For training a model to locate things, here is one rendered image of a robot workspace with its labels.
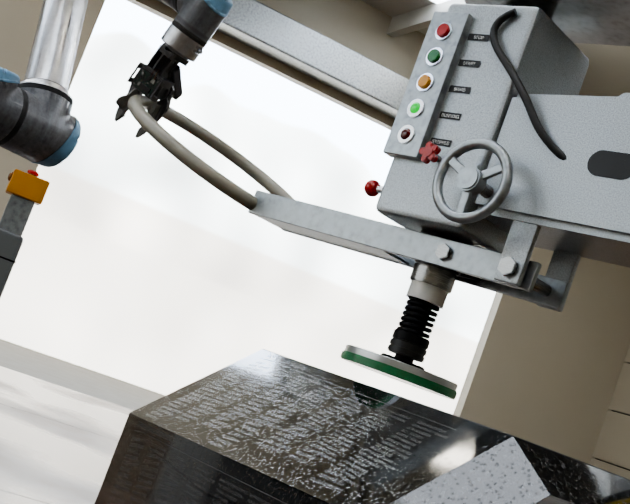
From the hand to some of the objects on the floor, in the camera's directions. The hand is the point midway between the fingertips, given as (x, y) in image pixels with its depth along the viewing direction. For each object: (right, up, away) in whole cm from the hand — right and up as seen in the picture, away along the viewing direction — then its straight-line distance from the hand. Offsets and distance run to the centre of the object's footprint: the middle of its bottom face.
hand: (130, 125), depth 248 cm
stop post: (-89, -104, +100) cm, 170 cm away
